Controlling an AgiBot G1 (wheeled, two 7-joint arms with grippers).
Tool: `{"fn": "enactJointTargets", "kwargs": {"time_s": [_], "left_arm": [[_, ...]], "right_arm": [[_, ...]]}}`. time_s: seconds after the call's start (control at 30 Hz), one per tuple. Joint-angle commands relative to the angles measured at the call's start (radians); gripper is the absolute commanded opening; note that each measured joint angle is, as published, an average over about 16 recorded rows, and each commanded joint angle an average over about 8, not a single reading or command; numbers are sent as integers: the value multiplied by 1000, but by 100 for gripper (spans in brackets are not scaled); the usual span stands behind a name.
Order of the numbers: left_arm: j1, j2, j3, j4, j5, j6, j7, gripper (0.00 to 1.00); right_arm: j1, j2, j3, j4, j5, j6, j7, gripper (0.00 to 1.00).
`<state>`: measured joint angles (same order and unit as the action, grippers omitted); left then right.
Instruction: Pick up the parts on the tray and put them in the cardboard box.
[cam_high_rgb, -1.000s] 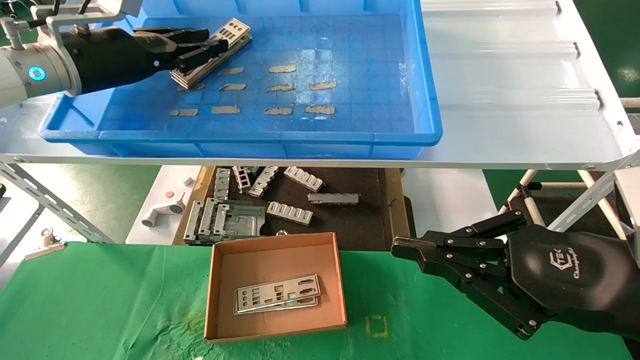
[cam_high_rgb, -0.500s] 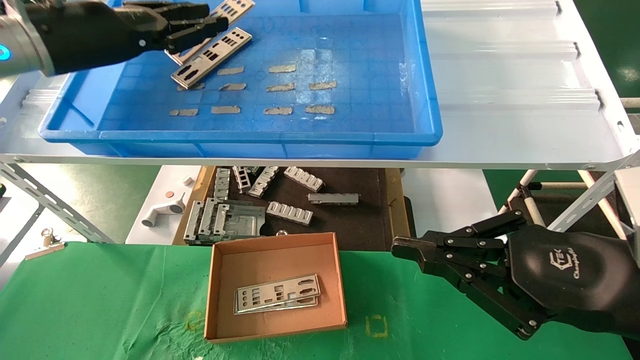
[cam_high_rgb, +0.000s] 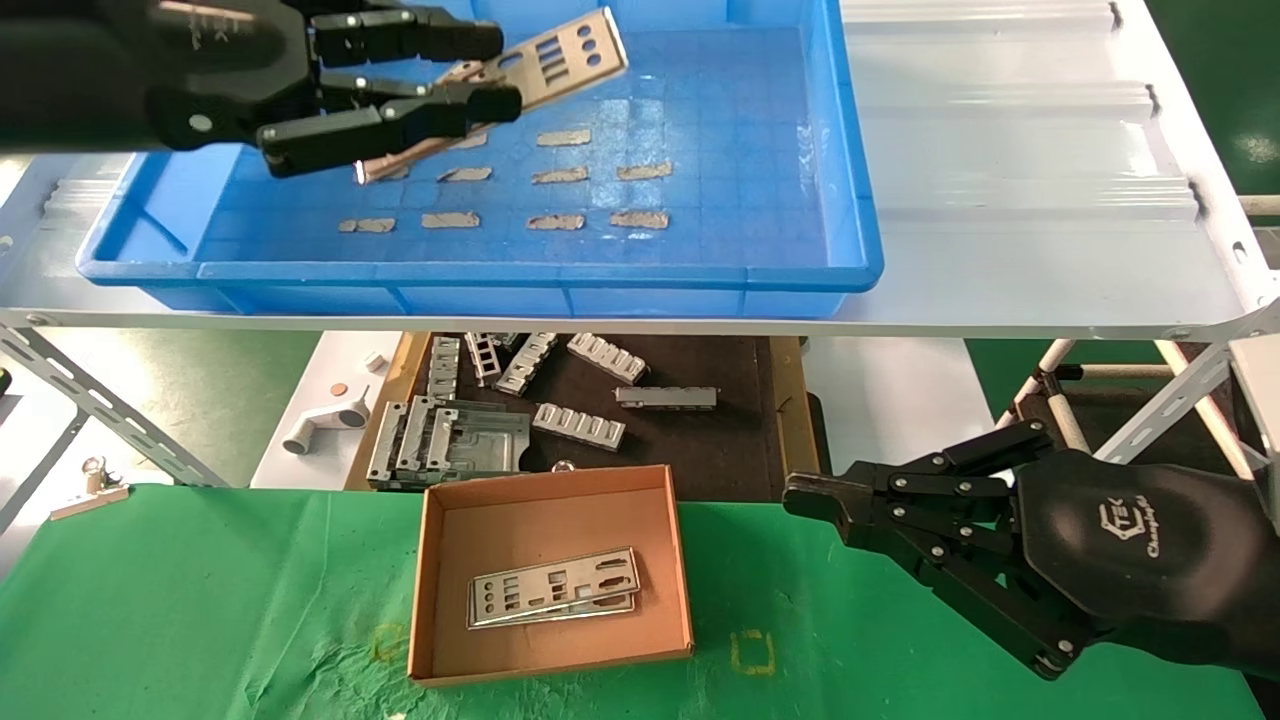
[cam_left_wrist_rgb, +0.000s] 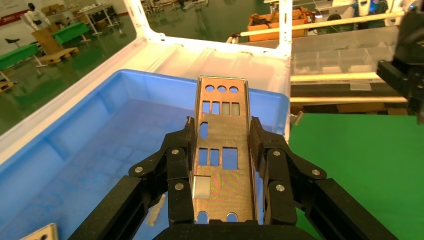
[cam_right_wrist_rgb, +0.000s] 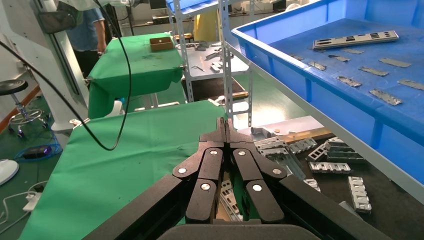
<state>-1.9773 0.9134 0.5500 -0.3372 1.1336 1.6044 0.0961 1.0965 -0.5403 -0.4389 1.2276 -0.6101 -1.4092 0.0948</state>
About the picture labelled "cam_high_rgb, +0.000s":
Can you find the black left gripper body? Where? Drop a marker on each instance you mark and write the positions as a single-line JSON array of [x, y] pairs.
[[235, 70]]

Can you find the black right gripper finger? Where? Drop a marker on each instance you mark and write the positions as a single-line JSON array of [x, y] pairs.
[[930, 490], [990, 600]]

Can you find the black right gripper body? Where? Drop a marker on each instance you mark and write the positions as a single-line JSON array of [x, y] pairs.
[[1130, 540]]

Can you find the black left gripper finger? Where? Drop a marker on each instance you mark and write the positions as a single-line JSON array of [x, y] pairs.
[[420, 38], [400, 118]]

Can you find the silver metal IO shield plate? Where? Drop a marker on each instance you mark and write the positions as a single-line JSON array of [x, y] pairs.
[[611, 42], [540, 600], [600, 606]]

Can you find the white pipe elbow fitting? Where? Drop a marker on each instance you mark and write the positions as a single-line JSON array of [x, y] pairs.
[[322, 430]]

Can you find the blue plastic tray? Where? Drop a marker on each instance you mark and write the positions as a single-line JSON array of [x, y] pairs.
[[700, 130]]

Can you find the brown cardboard box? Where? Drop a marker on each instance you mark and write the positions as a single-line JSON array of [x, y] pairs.
[[540, 520]]

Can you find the perforated white shelf brace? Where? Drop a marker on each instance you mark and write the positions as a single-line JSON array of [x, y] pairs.
[[1180, 395], [100, 405]]

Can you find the small white cube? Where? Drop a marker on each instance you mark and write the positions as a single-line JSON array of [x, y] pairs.
[[375, 360]]

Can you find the plain grey metal bar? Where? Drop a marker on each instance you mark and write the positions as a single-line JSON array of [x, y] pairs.
[[667, 397]]

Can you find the large grey metal plate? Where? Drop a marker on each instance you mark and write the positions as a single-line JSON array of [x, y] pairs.
[[485, 440]]

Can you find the white metal shelf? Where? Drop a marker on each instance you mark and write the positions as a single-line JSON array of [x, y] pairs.
[[1000, 150]]

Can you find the beige horizontal pipe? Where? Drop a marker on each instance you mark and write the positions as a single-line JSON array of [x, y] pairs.
[[1262, 205]]

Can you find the beige strip with metal clip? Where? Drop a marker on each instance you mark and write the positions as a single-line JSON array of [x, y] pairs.
[[90, 498]]

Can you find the white pipe rack frame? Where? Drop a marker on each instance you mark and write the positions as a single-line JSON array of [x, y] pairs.
[[1060, 355]]

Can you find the dark tray with wooden frame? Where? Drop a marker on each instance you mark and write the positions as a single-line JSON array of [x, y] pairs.
[[700, 450]]

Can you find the grey slotted metal bracket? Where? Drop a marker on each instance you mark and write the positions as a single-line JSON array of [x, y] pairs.
[[386, 440], [445, 365], [418, 432], [483, 357], [527, 362]]

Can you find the ribbed grey metal bracket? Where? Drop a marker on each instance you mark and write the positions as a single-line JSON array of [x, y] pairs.
[[608, 357], [579, 425]]

